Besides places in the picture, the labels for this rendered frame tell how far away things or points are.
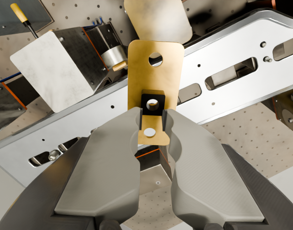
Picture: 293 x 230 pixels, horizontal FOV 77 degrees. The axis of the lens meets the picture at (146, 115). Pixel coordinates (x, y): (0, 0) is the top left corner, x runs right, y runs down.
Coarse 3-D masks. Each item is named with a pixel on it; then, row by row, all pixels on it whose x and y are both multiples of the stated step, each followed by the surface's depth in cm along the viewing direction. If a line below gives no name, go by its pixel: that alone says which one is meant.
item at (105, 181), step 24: (120, 120) 10; (96, 144) 9; (120, 144) 9; (96, 168) 7; (120, 168) 7; (72, 192) 6; (96, 192) 6; (120, 192) 6; (96, 216) 6; (120, 216) 7
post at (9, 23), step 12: (0, 0) 42; (12, 0) 45; (24, 0) 50; (36, 0) 56; (0, 12) 40; (12, 12) 44; (24, 12) 48; (36, 12) 53; (48, 12) 59; (0, 24) 39; (12, 24) 43; (36, 24) 53; (48, 24) 60
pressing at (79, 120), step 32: (224, 32) 34; (256, 32) 34; (288, 32) 34; (192, 64) 37; (224, 64) 37; (256, 64) 37; (288, 64) 37; (96, 96) 40; (224, 96) 40; (256, 96) 40; (32, 128) 44; (64, 128) 44; (0, 160) 50
